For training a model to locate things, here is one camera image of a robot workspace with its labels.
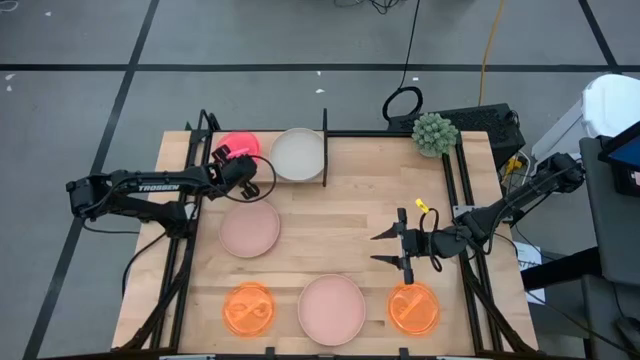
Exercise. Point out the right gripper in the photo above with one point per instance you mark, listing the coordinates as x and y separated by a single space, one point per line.
406 220

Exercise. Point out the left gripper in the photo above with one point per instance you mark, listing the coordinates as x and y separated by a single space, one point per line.
220 154

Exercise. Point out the pink translucent plastic plate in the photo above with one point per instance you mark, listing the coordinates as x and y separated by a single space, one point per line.
242 140

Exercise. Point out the orange translucent plastic plate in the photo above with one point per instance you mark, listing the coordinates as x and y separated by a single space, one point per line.
413 308
248 309

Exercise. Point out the white ceramic plate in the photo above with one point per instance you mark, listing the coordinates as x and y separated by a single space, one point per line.
297 154

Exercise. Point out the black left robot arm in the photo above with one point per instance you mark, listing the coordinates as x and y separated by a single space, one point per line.
150 187

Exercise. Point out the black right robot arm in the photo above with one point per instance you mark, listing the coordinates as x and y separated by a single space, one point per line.
520 200

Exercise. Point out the wooden shelf with black posts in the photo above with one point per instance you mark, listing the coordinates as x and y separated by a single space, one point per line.
318 176

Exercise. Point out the green potted plant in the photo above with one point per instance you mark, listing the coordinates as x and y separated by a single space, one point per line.
434 134

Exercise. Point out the white paper sheet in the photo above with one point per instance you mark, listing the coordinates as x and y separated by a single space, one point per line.
530 260

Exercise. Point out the black perforated computer case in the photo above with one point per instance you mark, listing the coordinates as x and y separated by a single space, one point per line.
480 122

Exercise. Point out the grey desk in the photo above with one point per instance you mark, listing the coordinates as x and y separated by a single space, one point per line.
615 235

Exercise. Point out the laptop with blue screen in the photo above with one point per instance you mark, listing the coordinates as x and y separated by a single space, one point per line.
627 152

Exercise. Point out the white bin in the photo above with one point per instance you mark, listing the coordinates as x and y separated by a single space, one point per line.
612 102

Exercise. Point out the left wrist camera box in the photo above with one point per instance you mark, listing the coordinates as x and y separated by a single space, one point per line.
242 170

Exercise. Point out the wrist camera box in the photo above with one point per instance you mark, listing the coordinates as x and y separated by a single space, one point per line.
242 170
425 243

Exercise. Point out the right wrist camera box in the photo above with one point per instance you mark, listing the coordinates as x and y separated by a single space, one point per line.
425 243

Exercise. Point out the black aluminium rig frame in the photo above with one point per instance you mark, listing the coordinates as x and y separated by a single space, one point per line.
370 133

